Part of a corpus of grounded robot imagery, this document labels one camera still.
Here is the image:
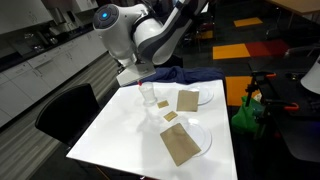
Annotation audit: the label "clear plastic cup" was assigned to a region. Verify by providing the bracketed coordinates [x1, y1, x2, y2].
[138, 82, 158, 108]

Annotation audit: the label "small brown square card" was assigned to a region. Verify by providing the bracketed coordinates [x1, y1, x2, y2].
[156, 100, 170, 110]
[163, 111, 179, 123]

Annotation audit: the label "dark blue cloth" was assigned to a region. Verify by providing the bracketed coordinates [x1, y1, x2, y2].
[138, 65, 228, 88]

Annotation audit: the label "black chair under blue cloth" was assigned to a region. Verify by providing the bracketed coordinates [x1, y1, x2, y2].
[162, 54, 184, 70]

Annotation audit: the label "white round plate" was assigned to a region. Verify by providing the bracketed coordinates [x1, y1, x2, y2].
[181, 118, 213, 158]
[195, 87, 215, 106]

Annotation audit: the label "green bag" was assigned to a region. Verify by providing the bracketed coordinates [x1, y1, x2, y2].
[230, 96, 268, 136]

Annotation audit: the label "black plastic chair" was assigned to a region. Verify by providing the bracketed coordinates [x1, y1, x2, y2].
[34, 83, 101, 148]

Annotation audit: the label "black tripod with orange clamps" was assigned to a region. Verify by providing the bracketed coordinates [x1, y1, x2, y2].
[244, 70, 300, 134]

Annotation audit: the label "white kitchen base cabinets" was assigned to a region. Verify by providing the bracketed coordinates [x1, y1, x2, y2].
[0, 21, 116, 129]

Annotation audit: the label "black robot stand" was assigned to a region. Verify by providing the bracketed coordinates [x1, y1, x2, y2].
[266, 71, 320, 164]

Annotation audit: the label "wooden table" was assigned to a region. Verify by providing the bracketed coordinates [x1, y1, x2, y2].
[266, 0, 320, 16]

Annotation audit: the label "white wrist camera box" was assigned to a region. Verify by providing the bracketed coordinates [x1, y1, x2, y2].
[115, 62, 157, 88]

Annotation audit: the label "white wall cabinet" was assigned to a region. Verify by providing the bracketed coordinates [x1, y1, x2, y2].
[0, 0, 54, 34]

